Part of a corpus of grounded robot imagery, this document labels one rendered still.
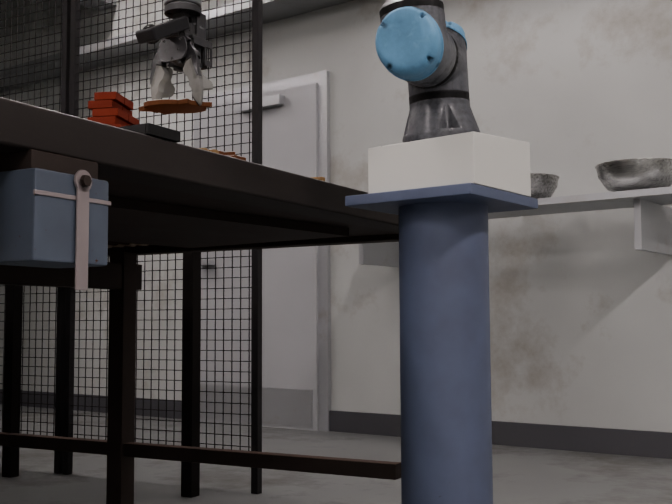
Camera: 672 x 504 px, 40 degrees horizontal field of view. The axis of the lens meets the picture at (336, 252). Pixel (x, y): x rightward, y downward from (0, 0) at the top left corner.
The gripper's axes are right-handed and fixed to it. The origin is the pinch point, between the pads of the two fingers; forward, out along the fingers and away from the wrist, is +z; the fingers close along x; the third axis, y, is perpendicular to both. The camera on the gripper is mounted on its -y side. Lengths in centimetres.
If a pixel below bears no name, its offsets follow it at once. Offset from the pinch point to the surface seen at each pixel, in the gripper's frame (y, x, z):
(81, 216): -48, -26, 28
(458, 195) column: 12, -54, 21
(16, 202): -56, -22, 27
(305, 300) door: 335, 190, 26
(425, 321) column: 17, -45, 43
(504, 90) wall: 327, 57, -82
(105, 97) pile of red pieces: 57, 77, -24
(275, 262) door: 338, 214, 2
